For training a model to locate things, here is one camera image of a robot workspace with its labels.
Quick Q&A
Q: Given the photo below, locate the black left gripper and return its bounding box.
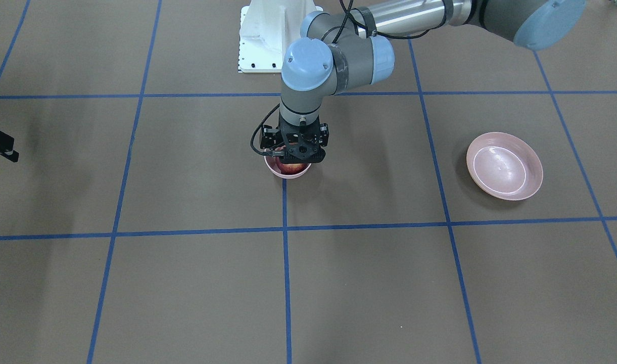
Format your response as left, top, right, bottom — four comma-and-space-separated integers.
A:
260, 114, 329, 149

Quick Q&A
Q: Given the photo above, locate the pink bowl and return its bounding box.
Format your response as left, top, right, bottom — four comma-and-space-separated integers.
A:
264, 156, 311, 179

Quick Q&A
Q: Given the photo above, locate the red apple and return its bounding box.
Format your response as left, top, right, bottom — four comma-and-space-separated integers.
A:
274, 157, 308, 175

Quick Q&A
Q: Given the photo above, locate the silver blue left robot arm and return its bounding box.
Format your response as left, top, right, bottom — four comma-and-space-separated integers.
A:
254, 1, 586, 160

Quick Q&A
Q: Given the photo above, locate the pink plate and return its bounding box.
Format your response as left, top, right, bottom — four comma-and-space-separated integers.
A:
465, 132, 544, 201

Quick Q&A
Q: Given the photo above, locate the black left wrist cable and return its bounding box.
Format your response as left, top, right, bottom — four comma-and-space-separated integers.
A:
250, 103, 284, 157

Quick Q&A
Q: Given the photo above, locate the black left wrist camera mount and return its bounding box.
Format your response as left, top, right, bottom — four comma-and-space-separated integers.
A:
268, 131, 329, 164

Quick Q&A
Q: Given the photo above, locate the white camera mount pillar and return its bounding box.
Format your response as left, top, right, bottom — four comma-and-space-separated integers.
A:
238, 1, 323, 73

